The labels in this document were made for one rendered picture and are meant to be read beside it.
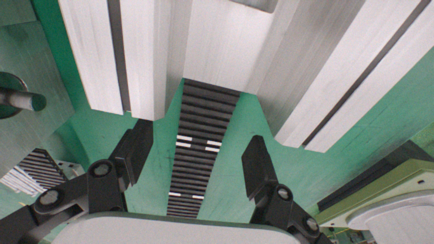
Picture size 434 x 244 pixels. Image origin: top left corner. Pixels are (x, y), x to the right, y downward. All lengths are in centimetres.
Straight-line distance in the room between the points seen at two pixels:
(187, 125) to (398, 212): 41
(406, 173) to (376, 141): 10
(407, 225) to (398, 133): 20
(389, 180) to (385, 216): 9
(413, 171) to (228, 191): 29
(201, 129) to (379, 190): 33
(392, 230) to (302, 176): 21
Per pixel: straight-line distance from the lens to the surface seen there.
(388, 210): 44
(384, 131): 27
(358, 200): 41
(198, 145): 17
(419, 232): 44
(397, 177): 37
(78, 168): 31
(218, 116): 15
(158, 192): 33
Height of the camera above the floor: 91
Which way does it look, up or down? 50 degrees down
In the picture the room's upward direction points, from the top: 180 degrees counter-clockwise
